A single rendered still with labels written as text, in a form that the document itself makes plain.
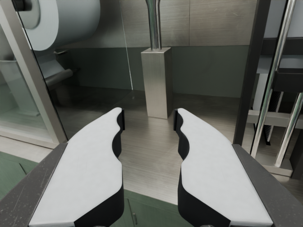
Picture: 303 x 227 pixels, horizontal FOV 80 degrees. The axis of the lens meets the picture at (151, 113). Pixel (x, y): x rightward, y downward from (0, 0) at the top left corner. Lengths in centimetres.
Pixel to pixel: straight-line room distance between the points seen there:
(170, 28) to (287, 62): 57
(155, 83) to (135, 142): 23
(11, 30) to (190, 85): 73
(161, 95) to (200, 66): 29
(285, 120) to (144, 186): 37
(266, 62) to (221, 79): 48
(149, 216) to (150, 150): 20
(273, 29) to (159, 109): 46
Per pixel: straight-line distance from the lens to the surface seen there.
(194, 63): 92
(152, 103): 74
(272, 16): 45
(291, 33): 46
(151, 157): 58
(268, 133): 68
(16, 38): 59
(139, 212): 64
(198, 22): 89
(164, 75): 68
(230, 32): 88
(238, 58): 90
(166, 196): 49
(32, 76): 60
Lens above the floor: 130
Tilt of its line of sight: 29 degrees down
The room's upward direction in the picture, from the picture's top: 6 degrees counter-clockwise
